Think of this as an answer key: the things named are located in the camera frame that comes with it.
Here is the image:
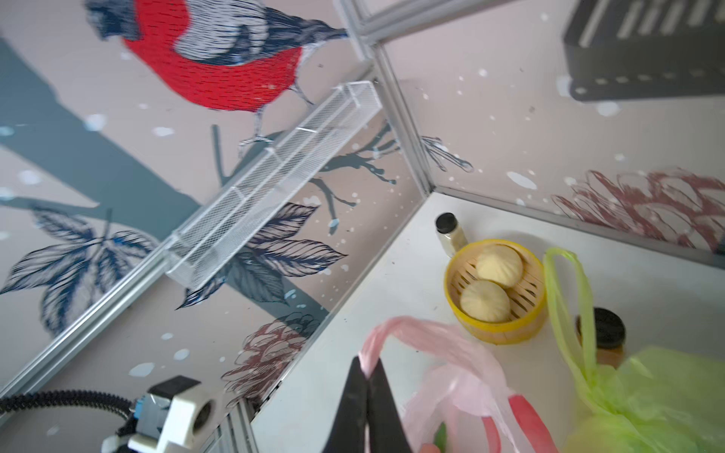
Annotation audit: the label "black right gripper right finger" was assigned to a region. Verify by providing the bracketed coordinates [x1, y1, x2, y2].
[366, 361, 412, 453]

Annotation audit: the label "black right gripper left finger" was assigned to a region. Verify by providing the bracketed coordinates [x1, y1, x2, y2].
[322, 357, 368, 453]

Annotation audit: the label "pink plastic bag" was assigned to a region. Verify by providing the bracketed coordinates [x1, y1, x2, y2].
[358, 316, 558, 452]

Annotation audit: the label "green plastic bag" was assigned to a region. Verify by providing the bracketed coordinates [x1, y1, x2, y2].
[543, 247, 724, 452]

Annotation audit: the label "bun in basket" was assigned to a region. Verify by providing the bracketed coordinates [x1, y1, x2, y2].
[476, 245, 524, 288]
[460, 280, 511, 323]

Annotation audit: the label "spice jar pale contents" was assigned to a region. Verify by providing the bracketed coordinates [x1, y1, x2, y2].
[435, 213, 468, 257]

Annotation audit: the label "red pepper spice jar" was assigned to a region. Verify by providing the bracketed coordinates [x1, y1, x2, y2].
[594, 307, 627, 369]

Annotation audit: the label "black corrugated cable conduit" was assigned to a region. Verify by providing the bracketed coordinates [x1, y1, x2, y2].
[0, 389, 136, 423]

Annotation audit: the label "white wire mesh basket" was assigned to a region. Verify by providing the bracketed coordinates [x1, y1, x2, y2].
[164, 80, 381, 290]

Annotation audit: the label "black wire shelf basket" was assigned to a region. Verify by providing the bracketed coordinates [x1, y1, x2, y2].
[563, 1, 724, 102]

